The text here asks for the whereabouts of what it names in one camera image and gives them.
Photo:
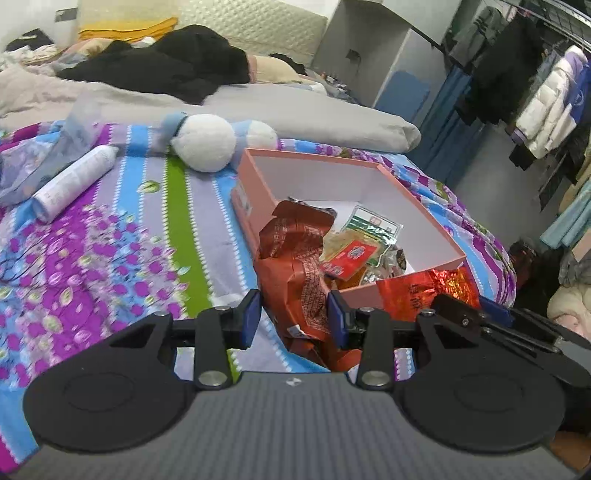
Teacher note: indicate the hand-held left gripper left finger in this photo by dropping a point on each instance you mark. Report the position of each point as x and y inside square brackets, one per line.
[250, 318]

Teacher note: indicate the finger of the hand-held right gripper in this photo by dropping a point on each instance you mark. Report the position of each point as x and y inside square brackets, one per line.
[496, 310]

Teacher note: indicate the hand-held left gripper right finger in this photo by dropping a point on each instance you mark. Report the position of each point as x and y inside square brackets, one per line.
[338, 318]

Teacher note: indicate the clear snack packet red label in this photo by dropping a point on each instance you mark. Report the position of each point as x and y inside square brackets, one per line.
[351, 258]

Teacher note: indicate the large red-brown snack bag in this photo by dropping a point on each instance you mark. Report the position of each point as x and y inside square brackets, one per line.
[291, 258]

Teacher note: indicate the clear snack packet black label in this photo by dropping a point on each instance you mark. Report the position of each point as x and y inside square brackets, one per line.
[392, 264]

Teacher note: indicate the green and white snack packet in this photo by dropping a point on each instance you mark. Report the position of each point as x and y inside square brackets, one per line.
[374, 226]

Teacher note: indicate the pink cardboard box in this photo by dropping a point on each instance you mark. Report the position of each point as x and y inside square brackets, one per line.
[323, 184]

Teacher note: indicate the white and blue plush toy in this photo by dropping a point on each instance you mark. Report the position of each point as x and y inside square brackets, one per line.
[207, 138]

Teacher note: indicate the blue curtain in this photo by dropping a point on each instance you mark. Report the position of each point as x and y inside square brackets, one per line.
[448, 124]

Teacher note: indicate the white puffer jacket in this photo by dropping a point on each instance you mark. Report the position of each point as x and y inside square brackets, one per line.
[549, 106]

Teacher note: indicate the grey duvet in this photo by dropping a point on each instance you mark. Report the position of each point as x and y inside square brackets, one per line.
[300, 110]

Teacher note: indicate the white cylindrical tube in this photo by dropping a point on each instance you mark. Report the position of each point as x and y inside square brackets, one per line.
[74, 182]

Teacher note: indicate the blue foam mat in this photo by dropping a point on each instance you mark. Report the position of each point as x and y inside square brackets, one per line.
[404, 94]

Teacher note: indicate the black hanging coat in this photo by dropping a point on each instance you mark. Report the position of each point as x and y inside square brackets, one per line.
[503, 64]

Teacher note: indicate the beige pillow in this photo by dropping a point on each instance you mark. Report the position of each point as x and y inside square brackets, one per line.
[270, 69]

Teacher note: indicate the clear blue plastic bag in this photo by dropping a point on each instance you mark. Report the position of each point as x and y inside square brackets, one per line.
[41, 157]

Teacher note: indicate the black clothing pile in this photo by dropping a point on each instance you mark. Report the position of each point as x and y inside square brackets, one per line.
[184, 60]

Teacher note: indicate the grey and white wardrobe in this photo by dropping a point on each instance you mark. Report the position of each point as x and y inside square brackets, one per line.
[369, 46]

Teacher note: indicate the grey hanging jacket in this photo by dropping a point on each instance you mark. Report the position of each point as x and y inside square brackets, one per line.
[475, 27]

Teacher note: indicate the cream quilted headboard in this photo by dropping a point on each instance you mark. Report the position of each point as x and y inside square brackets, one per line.
[277, 23]

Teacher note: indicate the yellow pillow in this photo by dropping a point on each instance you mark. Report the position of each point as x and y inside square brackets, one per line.
[129, 30]

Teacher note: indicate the clothes pile on nightstand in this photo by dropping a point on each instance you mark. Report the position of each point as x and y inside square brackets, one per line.
[23, 48]

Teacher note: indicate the grey wall socket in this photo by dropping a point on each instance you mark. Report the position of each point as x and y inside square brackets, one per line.
[65, 15]

